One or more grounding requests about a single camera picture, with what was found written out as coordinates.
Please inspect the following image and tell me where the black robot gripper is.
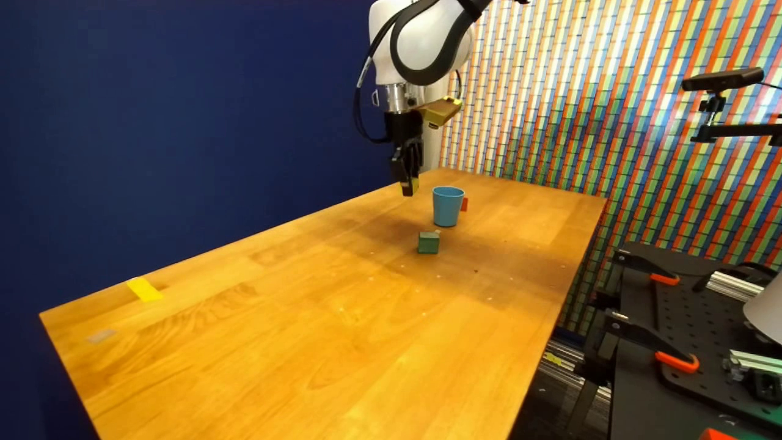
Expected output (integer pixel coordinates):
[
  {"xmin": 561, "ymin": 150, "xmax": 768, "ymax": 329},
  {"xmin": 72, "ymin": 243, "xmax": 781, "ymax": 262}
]
[{"xmin": 380, "ymin": 78, "xmax": 429, "ymax": 198}]

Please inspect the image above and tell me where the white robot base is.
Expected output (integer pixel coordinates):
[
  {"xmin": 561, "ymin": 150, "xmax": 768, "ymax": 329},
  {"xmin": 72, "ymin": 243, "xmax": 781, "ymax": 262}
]
[{"xmin": 742, "ymin": 271, "xmax": 782, "ymax": 347}]

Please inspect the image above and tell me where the blue cup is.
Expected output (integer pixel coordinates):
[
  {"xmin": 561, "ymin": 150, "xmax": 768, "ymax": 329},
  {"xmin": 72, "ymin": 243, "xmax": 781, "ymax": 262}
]
[{"xmin": 430, "ymin": 183, "xmax": 473, "ymax": 230}]

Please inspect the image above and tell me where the green cube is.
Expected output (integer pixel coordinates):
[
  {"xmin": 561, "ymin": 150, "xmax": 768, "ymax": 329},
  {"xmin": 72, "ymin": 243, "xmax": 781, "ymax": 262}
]
[{"xmin": 415, "ymin": 230, "xmax": 442, "ymax": 255}]

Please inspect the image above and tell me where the white vertical pole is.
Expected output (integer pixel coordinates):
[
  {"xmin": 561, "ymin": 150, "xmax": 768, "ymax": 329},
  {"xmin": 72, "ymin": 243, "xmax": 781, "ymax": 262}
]
[{"xmin": 419, "ymin": 120, "xmax": 451, "ymax": 174}]

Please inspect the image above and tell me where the blue backdrop panel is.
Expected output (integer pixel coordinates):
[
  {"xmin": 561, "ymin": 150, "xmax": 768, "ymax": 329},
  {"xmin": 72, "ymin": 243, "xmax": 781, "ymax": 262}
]
[{"xmin": 0, "ymin": 0, "xmax": 425, "ymax": 440}]

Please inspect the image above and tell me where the multicoloured patterned backdrop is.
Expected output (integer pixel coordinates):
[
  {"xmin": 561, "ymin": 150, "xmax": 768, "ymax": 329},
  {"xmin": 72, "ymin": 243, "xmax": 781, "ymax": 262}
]
[{"xmin": 438, "ymin": 0, "xmax": 782, "ymax": 336}]

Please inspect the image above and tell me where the yellow flat block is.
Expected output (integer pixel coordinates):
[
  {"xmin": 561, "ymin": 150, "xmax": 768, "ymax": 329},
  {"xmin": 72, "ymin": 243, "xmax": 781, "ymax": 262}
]
[{"xmin": 126, "ymin": 275, "xmax": 164, "ymax": 302}]

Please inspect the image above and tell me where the silver aluminium profile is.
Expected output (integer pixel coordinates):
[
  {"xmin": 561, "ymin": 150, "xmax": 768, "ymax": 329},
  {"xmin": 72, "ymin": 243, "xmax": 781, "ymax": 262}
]
[
  {"xmin": 707, "ymin": 268, "xmax": 768, "ymax": 306},
  {"xmin": 726, "ymin": 347, "xmax": 782, "ymax": 383}
]

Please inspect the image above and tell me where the gold wrist camera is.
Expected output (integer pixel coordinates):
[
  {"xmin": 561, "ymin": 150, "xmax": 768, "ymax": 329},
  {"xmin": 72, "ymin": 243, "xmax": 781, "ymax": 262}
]
[{"xmin": 421, "ymin": 95, "xmax": 465, "ymax": 131}]

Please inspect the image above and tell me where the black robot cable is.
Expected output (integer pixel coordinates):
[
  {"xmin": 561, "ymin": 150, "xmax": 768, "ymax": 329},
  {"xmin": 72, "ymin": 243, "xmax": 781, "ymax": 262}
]
[{"xmin": 349, "ymin": 0, "xmax": 448, "ymax": 147}]

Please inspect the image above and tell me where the black camera bar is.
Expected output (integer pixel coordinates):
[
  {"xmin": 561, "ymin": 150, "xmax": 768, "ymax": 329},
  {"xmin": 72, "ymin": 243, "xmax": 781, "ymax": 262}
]
[{"xmin": 679, "ymin": 65, "xmax": 768, "ymax": 92}]

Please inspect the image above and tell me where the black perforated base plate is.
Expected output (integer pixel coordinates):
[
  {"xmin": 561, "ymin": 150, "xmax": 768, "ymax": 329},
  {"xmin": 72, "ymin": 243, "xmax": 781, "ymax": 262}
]
[{"xmin": 608, "ymin": 241, "xmax": 782, "ymax": 440}]

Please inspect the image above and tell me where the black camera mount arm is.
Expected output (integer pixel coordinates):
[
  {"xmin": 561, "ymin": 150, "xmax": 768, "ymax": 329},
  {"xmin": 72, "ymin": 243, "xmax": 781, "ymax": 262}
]
[{"xmin": 689, "ymin": 90, "xmax": 782, "ymax": 148}]

